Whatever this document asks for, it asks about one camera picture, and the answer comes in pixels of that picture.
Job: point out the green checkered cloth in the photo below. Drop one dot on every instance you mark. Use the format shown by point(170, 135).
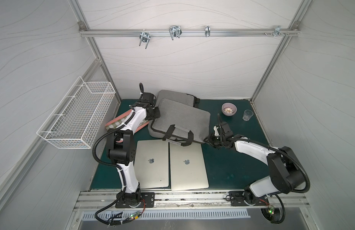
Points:
point(115, 123)

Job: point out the silver apple laptop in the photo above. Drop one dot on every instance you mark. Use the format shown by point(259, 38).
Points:
point(151, 164)
point(187, 168)

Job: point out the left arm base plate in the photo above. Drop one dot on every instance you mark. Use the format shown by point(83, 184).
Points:
point(147, 199)

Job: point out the grey zippered laptop bag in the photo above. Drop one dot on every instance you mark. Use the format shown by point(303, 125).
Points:
point(183, 98)

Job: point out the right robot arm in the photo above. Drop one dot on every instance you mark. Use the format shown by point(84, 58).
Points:
point(286, 174)

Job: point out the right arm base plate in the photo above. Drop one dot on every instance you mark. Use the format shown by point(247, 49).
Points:
point(236, 199)

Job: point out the clear plastic cup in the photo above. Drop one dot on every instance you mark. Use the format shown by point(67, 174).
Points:
point(247, 115)

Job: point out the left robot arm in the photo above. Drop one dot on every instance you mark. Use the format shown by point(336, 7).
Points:
point(122, 146)

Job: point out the metal hook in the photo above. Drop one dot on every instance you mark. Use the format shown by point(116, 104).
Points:
point(144, 38)
point(277, 32)
point(207, 31)
point(175, 31)

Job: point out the white slotted cable duct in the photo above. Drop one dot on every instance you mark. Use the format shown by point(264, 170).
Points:
point(179, 214)

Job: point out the grey laptop sleeve bag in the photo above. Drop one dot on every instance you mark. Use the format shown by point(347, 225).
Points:
point(179, 122)

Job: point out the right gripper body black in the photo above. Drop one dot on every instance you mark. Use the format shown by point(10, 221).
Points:
point(222, 126)

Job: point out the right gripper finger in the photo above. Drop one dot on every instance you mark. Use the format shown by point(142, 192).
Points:
point(216, 131)
point(210, 140)

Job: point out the aluminium crossbar rail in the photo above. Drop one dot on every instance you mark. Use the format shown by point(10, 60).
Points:
point(200, 32)

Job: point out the white wire basket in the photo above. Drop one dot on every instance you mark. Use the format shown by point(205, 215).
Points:
point(75, 121)

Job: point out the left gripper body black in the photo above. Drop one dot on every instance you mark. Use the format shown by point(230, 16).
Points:
point(146, 96)

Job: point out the pink bowl with contents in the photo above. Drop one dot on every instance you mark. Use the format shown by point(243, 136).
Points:
point(228, 109)

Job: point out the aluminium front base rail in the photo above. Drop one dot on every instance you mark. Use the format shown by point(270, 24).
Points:
point(167, 200)

